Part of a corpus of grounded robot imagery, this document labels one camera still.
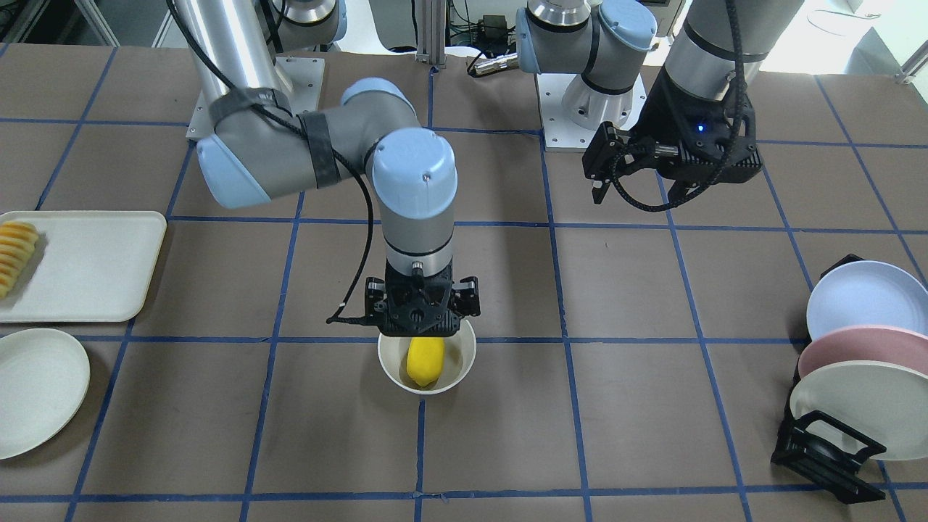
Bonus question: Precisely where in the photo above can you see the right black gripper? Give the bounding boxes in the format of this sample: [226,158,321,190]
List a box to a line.
[362,265,481,337]

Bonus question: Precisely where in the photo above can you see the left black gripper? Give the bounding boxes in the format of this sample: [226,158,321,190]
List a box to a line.
[582,72,763,205]

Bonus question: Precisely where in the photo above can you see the yellow lemon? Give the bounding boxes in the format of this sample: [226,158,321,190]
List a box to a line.
[405,336,445,389]

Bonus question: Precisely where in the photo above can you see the white ceramic bowl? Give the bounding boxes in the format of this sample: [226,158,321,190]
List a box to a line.
[377,320,477,394]

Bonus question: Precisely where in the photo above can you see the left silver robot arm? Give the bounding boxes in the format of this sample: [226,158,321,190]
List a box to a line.
[515,1,802,212]

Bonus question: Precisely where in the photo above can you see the light blue plate in rack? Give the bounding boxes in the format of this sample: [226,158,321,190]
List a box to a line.
[805,260,927,340]

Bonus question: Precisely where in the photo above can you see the cream rectangular tray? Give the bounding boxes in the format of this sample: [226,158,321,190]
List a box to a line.
[1,210,167,323]

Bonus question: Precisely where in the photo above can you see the pink plate in rack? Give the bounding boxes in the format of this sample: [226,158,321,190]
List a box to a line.
[797,325,927,377]

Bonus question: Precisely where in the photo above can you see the cream round plate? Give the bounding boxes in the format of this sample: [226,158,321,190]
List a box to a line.
[1,329,91,460]

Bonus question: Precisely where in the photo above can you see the beige plate in rack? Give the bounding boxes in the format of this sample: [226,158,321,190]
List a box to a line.
[789,360,927,460]

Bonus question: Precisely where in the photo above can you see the aluminium frame post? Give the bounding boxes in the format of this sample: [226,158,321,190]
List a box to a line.
[413,0,447,70]

